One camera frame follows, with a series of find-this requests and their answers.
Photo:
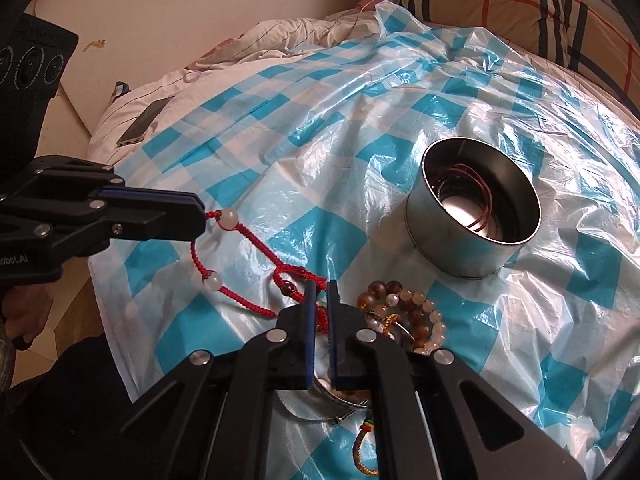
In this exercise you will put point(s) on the silver bangle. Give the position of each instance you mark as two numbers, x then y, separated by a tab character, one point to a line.
319	403

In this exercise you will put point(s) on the blue white checkered plastic sheet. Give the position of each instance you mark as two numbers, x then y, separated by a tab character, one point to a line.
318	156

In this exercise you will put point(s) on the smartphone on bed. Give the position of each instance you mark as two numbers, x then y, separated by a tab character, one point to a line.
135	133

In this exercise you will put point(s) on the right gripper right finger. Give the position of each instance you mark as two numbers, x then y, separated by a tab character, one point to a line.
433	416

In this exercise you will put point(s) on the person's left hand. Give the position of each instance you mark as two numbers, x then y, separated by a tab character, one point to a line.
25	311

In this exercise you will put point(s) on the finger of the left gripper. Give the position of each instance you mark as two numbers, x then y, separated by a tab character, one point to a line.
57	177
115	222

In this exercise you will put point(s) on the round metal tin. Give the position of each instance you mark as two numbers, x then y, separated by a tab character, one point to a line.
471	208

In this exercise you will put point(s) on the plaid pillow right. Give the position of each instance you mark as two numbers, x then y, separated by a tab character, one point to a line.
573	35

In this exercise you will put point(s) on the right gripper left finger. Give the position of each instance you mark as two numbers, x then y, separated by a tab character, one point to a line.
209	417

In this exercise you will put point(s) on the white quilt bedding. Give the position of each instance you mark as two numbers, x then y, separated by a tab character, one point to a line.
269	43

